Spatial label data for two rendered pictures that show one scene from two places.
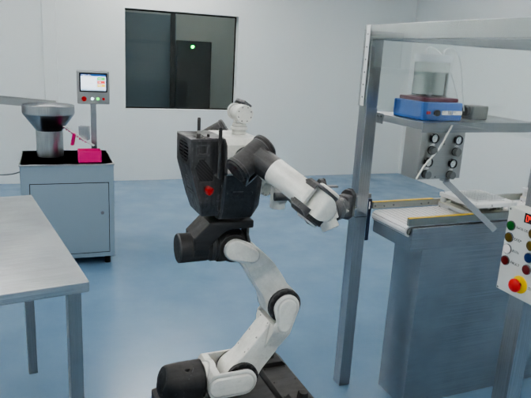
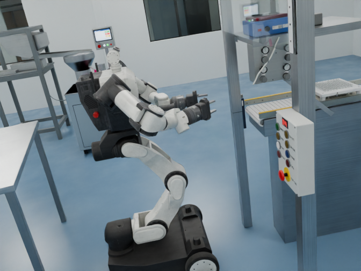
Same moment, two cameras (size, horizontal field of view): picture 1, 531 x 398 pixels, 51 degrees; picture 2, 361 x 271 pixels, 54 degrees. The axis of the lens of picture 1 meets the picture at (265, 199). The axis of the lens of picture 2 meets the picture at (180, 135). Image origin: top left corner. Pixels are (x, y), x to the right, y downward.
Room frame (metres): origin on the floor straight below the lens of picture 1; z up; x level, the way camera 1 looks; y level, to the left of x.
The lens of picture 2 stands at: (0.37, -0.78, 1.61)
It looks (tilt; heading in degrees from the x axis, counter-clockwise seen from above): 22 degrees down; 19
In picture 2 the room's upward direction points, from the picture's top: 9 degrees counter-clockwise
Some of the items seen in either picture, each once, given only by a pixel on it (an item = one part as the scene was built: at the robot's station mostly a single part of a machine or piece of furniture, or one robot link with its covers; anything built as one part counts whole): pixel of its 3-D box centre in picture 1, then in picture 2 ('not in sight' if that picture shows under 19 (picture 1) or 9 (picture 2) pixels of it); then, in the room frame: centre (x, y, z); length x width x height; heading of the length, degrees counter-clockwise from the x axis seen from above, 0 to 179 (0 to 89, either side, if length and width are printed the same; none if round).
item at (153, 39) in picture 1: (181, 61); (181, 4); (6.96, 1.11, 1.43); 1.38 x 0.01 x 1.16; 111
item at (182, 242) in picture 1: (212, 238); (116, 142); (2.04, 0.19, 0.88); 0.28 x 0.13 x 0.18; 114
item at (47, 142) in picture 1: (58, 130); (87, 69); (4.09, 1.55, 0.95); 0.49 x 0.36 x 0.38; 111
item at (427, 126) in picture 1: (452, 122); (296, 30); (2.49, -0.81, 1.33); 0.62 x 0.38 x 0.04; 113
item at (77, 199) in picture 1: (68, 206); (102, 114); (4.06, 1.48, 0.38); 0.63 x 0.57 x 0.76; 111
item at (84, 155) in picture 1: (89, 155); not in sight; (3.93, 1.27, 0.80); 0.16 x 0.12 x 0.09; 111
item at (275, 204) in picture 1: (284, 196); (168, 106); (2.25, -0.08, 1.01); 0.11 x 0.11 x 0.11; 15
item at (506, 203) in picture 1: (477, 198); (331, 87); (2.56, -0.99, 0.97); 0.25 x 0.24 x 0.02; 23
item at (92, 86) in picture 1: (93, 112); (107, 54); (4.27, 1.34, 1.07); 0.23 x 0.10 x 0.62; 111
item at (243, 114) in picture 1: (239, 115); (114, 58); (2.07, 0.11, 1.35); 0.10 x 0.07 x 0.09; 24
